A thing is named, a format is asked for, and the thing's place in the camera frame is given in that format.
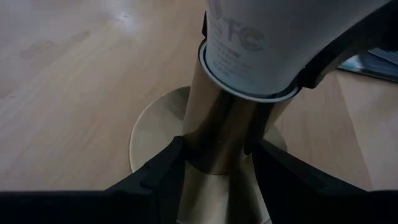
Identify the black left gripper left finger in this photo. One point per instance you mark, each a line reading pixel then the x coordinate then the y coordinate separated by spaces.
pixel 93 208

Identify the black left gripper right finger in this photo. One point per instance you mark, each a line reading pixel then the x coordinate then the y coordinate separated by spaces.
pixel 326 205

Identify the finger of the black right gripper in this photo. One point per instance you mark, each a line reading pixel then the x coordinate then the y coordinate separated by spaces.
pixel 204 26
pixel 367 31

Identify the brass lamp socket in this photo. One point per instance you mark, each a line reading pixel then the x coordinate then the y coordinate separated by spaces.
pixel 217 133

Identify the Yellowstone book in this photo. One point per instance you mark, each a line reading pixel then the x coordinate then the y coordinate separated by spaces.
pixel 373 65

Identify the white lightbulb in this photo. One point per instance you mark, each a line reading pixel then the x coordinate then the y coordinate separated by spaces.
pixel 280 59

